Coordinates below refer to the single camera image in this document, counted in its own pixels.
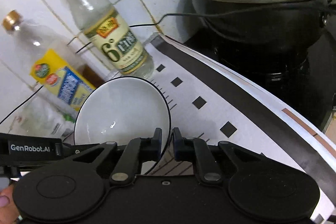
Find black power cable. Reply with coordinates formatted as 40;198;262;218
0;7;336;126

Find white ribbed bowl black rim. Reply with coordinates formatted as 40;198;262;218
74;77;171;178

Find black wok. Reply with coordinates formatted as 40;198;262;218
192;0;332;44

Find striped table mat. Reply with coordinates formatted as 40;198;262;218
145;34;335;223

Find white vinegar bottle yellow cap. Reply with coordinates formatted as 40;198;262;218
66;0;154;79

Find yellow label cooking wine bottle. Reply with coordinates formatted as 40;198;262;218
2;10;104;111

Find white salt bag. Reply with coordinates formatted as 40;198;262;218
10;97;75;139

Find left hand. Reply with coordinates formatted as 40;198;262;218
0;184;19;224

